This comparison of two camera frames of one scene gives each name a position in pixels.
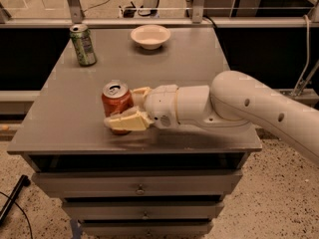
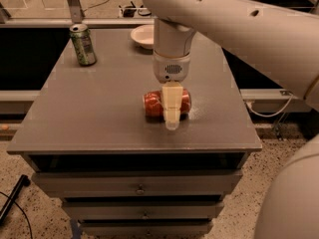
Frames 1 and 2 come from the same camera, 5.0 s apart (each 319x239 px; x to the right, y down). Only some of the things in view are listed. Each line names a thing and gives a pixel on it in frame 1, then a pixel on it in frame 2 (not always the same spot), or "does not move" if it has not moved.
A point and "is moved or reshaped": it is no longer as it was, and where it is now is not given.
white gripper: [161, 104] -> [171, 69]
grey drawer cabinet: [157, 182] does not move
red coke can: [117, 97] is moved or reshaped
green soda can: [84, 44] does not move
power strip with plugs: [133, 11] does not move
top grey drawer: [139, 184] does not move
